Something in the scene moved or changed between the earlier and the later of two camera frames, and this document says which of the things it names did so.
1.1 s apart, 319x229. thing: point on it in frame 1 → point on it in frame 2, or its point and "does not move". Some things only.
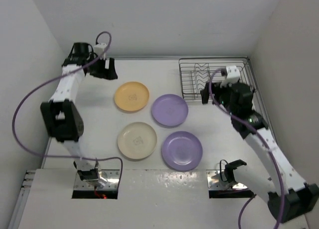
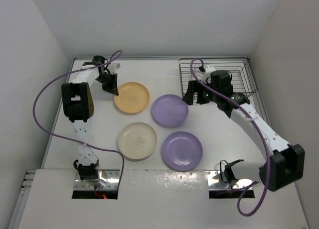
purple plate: [170, 110] does not move
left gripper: [108, 73] → [112, 87]
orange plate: [131, 96] does not move
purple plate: [182, 151] does not move
